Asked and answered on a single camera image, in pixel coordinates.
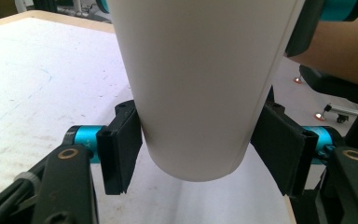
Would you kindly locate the black swivel chair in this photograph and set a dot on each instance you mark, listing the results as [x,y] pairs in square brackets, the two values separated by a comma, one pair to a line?
[338,85]

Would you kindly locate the metal stand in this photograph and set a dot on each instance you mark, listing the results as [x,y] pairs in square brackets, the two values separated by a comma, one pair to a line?
[74,11]

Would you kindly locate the single white paper cup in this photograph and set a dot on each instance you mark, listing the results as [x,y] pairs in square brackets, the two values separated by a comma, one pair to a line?
[199,93]

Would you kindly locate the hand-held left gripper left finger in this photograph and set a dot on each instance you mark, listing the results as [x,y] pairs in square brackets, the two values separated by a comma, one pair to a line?
[119,149]

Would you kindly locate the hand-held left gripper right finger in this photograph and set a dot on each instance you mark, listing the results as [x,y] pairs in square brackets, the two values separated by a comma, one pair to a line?
[282,149]

